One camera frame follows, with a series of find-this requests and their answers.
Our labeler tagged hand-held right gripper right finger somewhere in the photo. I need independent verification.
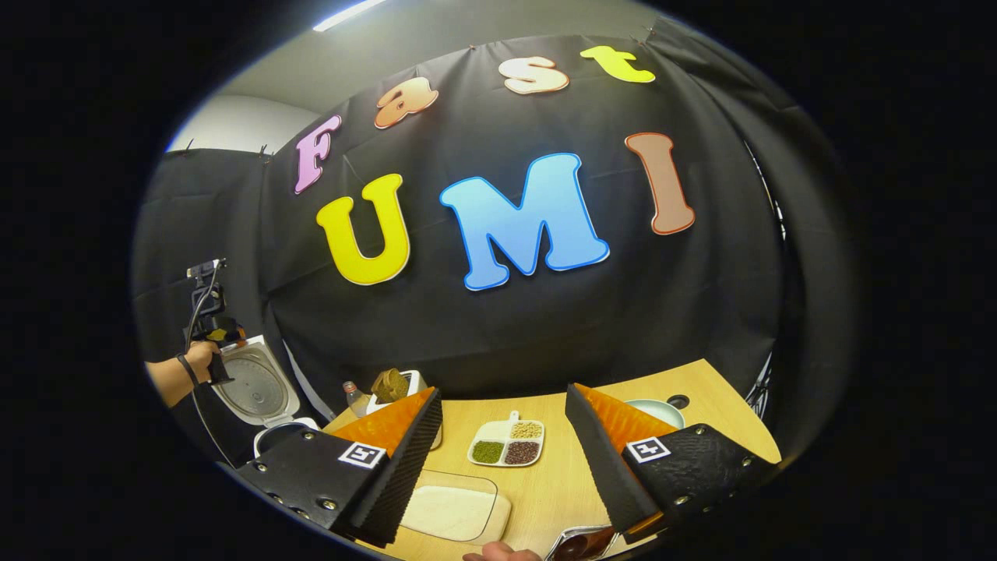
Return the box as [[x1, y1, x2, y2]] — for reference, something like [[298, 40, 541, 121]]
[[565, 382, 780, 544]]

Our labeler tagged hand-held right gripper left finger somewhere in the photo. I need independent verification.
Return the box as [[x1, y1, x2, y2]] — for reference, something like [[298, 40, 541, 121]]
[[236, 387, 443, 548]]

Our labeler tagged white rice cooker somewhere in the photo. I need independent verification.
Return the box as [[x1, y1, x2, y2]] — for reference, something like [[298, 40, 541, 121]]
[[209, 335, 322, 460]]

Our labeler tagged clear container of rice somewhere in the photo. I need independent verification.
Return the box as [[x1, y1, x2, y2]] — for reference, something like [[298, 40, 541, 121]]
[[400, 470, 513, 543]]

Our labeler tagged pale green plate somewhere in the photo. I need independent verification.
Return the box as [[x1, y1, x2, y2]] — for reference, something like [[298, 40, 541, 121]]
[[625, 399, 686, 431]]

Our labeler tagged clear plastic water bottle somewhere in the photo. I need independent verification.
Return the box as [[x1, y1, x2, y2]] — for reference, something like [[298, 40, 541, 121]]
[[343, 380, 372, 419]]

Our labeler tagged brown bread slice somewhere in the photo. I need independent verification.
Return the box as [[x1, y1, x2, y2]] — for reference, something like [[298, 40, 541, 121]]
[[371, 368, 410, 404]]

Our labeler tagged white toaster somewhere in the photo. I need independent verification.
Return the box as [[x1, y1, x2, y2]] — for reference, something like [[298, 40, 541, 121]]
[[365, 370, 443, 451]]

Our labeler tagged white divided dish of beans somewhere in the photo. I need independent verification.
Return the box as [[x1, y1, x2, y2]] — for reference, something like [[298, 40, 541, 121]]
[[467, 411, 545, 468]]

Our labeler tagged black backdrop cloth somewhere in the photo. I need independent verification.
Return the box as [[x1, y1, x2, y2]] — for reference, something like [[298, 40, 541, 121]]
[[132, 19, 842, 468]]

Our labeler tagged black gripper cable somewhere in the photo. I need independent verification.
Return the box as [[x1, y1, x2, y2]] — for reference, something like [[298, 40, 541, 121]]
[[185, 263, 236, 468]]

